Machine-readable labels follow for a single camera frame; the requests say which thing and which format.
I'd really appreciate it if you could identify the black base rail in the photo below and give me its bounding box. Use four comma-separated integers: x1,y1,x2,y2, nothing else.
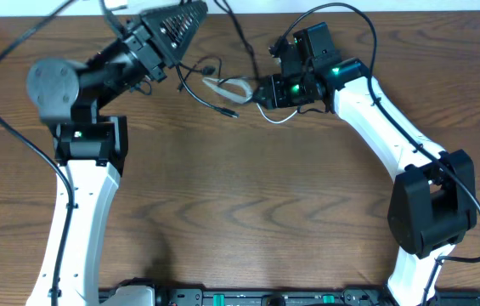
99,278,480,306

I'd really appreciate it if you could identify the white usb cable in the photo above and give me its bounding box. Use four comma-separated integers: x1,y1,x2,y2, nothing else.
201,76,299,125

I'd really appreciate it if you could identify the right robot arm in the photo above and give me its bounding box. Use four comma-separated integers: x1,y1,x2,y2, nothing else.
252,23,477,305

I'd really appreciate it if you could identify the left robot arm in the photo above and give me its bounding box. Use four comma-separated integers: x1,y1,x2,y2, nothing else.
26,1,208,305

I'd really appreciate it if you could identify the thin black usb cable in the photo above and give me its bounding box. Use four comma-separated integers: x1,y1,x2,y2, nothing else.
178,0,262,93

